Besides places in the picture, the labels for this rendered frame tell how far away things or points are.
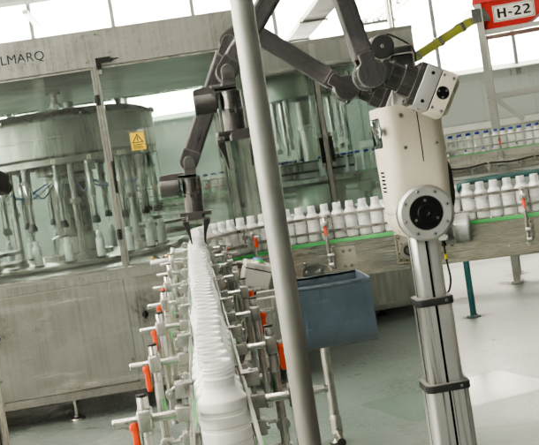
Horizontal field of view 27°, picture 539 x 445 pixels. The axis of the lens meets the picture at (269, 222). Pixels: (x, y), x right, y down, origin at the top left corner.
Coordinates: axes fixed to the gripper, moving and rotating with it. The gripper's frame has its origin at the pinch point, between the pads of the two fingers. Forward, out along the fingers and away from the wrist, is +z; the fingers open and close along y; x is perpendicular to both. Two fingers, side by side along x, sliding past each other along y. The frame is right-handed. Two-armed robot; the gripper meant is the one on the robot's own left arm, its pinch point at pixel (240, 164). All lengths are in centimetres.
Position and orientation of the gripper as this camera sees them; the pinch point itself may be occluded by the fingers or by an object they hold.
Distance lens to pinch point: 294.1
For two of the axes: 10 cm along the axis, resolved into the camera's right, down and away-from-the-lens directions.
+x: -0.7, -0.3, 10.0
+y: 9.9, -1.5, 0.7
